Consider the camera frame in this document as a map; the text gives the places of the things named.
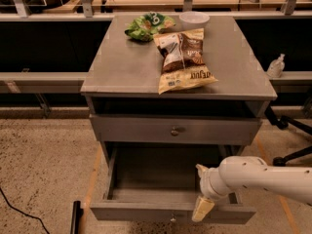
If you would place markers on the black office chair base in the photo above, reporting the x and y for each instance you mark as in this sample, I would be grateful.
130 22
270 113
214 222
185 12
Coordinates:
291 134

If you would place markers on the brown yellow snack bag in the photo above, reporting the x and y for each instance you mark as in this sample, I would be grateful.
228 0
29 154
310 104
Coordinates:
183 65

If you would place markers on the grey top drawer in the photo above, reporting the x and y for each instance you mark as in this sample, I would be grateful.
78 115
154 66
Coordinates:
170 129

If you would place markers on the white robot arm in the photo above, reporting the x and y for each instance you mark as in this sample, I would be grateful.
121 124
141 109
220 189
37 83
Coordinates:
236 172

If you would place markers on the clear plastic bowl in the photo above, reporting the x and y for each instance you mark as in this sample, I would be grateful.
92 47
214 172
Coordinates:
193 20

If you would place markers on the green chip bag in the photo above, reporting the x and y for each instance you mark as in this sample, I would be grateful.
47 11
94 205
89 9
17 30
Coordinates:
146 26

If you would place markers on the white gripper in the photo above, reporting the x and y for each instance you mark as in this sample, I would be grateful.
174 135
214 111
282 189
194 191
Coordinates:
207 183

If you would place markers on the black bar on floor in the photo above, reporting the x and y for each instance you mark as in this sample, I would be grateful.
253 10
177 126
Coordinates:
75 219

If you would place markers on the grey drawer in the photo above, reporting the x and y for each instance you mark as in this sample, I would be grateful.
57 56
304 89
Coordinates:
155 182
170 129

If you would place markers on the grey wooden drawer cabinet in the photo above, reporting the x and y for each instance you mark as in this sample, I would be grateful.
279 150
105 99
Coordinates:
124 77

